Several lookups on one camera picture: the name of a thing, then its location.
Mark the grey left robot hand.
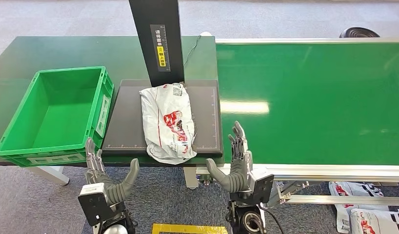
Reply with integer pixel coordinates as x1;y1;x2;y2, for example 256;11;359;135
85;137;140;196

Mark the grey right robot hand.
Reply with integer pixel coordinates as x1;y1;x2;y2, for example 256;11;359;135
206;121;254;192

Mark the white package with red print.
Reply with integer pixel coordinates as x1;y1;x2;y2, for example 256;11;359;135
328;181;385;234
349;208;399;234
139;83;198;165

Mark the black weighing platform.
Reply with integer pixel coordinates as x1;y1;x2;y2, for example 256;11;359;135
100;79;224;158

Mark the white table leg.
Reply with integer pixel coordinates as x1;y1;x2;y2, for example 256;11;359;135
183;166;199;190
25;166;70;187

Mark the yellow floor tape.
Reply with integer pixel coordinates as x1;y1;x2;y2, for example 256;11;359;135
151;223;229;234

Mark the green plastic crate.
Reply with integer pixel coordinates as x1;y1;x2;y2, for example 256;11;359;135
0;66;115;168

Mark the green conveyor belt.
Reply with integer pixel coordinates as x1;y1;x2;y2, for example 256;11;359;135
216;42;399;167

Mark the black ribbed round base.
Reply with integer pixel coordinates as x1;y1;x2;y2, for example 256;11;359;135
339;27;380;39

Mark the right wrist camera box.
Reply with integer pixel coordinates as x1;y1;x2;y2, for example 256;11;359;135
249;168;275;205

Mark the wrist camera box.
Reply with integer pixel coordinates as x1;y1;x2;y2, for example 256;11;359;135
249;168;275;205
78;182;114;227

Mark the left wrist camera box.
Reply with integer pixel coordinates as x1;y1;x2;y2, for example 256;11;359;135
78;182;114;227

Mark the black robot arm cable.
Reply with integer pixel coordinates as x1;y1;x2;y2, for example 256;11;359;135
259;205;286;234

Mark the aluminium conveyor frame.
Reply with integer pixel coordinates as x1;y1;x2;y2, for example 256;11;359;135
196;38;399;207

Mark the black and yellow post label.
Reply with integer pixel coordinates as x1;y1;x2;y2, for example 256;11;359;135
150;24;171;72

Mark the black scale post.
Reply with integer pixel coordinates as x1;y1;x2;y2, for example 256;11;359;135
128;0;185;88

